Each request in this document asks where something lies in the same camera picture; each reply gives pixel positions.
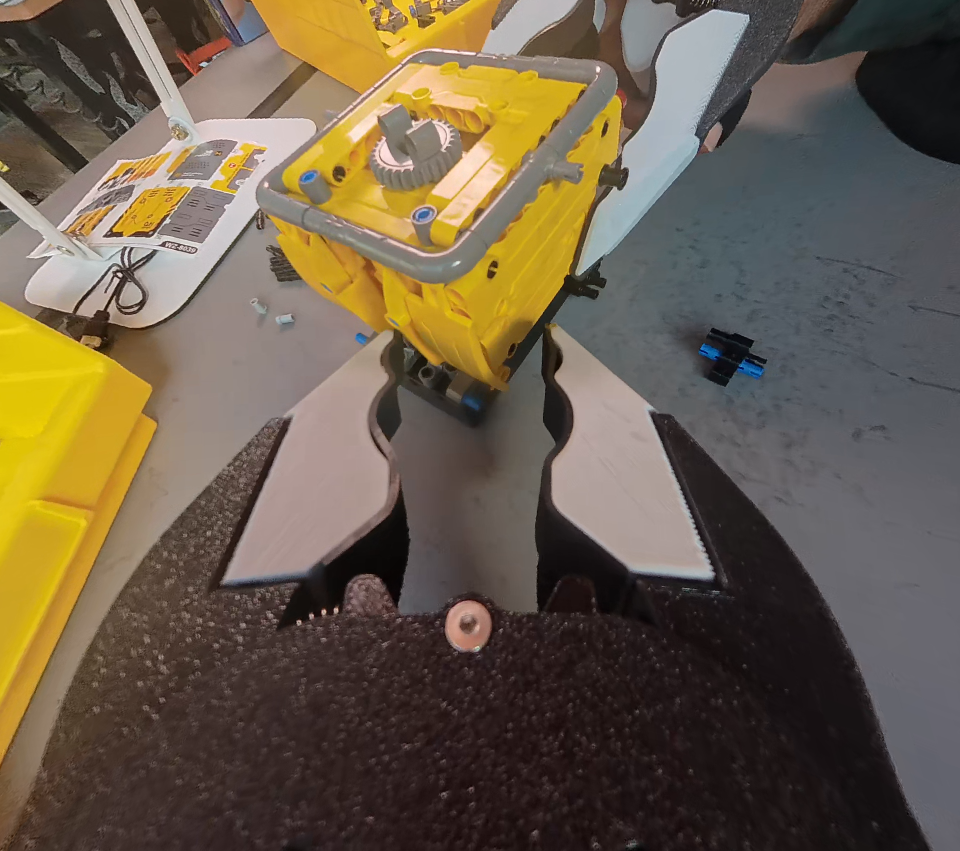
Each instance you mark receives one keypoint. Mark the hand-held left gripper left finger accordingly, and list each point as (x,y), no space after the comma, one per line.
(322,491)

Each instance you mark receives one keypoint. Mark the yellow lego vehicle model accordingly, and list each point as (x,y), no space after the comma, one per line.
(480,296)

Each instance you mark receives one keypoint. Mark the lego sticker sheet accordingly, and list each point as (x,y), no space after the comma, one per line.
(150,198)

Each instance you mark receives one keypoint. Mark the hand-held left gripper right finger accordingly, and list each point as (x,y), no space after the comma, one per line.
(622,491)

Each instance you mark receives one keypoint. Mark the black lego connector assembly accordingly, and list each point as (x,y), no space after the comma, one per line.
(727,356)

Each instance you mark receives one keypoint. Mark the yellow plastic bin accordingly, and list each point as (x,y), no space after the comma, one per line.
(60,378)

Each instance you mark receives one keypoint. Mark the pile of mixed lego parts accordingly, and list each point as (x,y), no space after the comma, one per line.
(405,11)

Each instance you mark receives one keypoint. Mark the black power plug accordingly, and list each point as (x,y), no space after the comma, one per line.
(86,333)

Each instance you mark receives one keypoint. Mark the white book stand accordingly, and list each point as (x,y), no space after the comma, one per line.
(195,288)

